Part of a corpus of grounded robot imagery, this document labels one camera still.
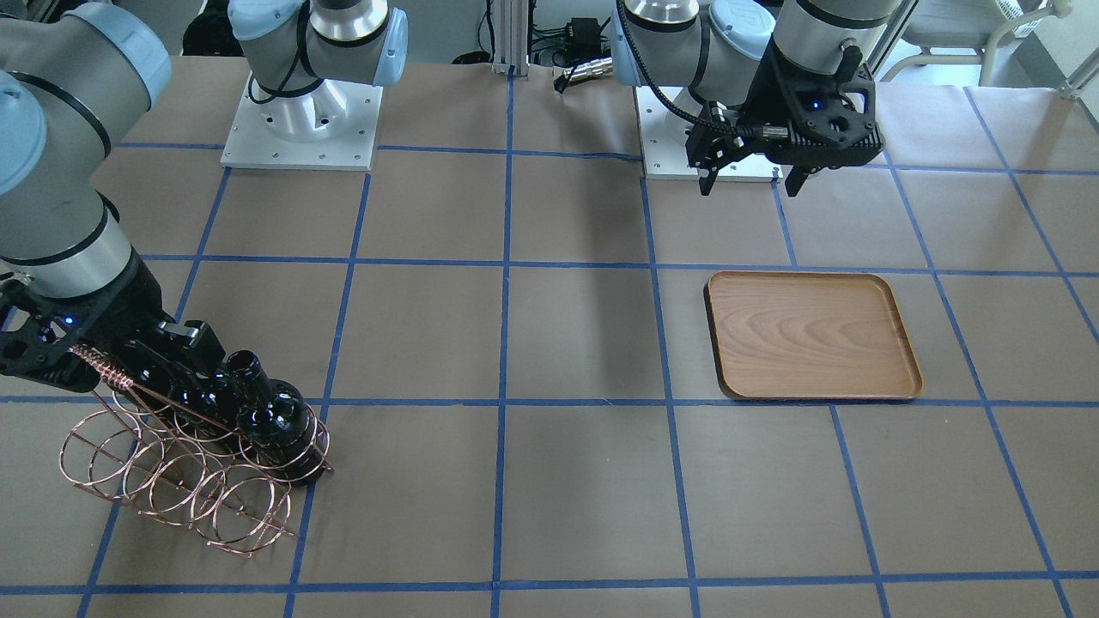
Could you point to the aluminium frame post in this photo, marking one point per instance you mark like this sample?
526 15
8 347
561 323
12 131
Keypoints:
509 37

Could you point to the copper wire bottle basket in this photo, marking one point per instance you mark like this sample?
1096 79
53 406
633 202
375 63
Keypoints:
131 452

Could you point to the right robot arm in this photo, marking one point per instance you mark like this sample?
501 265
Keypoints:
73 89

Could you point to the black power adapter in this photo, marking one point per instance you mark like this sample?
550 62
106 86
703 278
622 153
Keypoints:
583 37

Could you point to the wooden tray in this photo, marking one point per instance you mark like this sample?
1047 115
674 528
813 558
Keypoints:
803 335

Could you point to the white chair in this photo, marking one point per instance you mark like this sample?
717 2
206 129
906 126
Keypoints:
970 32

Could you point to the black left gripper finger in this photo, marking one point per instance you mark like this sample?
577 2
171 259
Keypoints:
795 180
708 177

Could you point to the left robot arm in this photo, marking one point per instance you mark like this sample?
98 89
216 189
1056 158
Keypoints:
689 53

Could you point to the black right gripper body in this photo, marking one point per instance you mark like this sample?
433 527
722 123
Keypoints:
130 316

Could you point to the black wine bottle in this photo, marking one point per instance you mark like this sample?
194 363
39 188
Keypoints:
282 435
208 413

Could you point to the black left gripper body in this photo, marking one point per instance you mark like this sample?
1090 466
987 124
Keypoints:
761 110

